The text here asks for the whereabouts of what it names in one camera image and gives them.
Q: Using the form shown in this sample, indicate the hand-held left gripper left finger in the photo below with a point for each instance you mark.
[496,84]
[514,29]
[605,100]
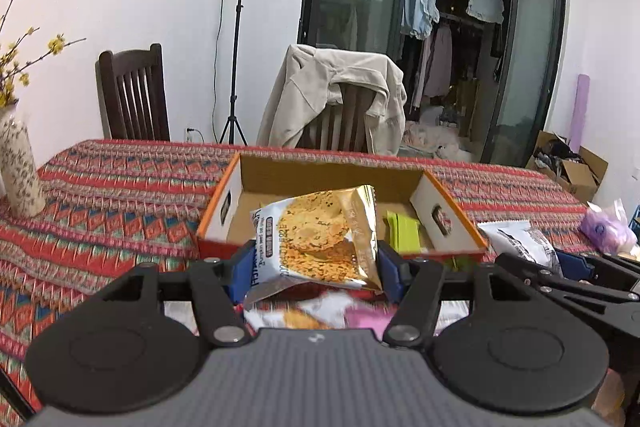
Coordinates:
[240,274]

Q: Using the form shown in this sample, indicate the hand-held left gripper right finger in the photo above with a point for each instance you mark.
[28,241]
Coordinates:
[392,274]

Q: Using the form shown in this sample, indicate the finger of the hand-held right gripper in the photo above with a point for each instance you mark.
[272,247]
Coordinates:
[575,266]
[550,289]

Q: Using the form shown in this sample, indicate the pink snack packet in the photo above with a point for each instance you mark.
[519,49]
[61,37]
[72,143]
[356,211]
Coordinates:
[367,319]

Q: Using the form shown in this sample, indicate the large white snack packet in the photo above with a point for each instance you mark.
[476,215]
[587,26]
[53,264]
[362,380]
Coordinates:
[520,239]

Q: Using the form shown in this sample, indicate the cookie print snack packet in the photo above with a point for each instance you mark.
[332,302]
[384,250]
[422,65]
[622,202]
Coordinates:
[302,319]
[320,237]

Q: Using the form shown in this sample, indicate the red and orange cardboard box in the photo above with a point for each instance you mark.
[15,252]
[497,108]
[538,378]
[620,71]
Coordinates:
[300,179]

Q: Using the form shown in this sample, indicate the purple tissue pack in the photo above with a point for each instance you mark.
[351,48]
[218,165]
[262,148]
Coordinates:
[607,229]

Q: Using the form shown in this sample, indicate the open brown cardboard box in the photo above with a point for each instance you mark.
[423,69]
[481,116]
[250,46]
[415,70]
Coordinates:
[580,177]

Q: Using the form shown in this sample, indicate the heap of pale clothes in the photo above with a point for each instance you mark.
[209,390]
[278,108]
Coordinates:
[435,139]

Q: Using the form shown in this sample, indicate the purple yoga mat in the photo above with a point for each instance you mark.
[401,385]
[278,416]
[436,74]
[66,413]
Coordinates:
[580,112]

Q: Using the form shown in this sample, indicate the wooden chair under jacket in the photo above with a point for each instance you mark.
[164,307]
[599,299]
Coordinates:
[350,117]

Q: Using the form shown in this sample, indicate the beige jacket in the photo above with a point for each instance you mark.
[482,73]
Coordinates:
[310,97]

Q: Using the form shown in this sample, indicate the dark wooden chair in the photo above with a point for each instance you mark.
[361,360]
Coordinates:
[132,97]

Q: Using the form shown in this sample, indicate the lilac hanging garment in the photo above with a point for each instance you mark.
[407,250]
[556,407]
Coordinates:
[440,62]

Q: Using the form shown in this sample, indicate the floral ceramic vase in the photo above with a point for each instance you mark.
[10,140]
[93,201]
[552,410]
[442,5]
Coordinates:
[20,167]

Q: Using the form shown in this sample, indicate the yellow flower branches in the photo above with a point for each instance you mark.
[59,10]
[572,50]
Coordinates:
[55,44]

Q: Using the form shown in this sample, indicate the white wall socket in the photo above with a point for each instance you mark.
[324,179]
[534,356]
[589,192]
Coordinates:
[190,135]

